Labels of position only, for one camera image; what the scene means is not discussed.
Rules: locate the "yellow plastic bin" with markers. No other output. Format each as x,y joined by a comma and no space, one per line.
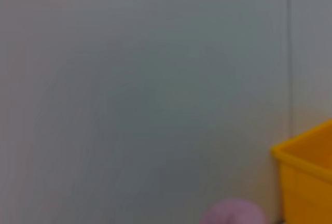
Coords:
306,172

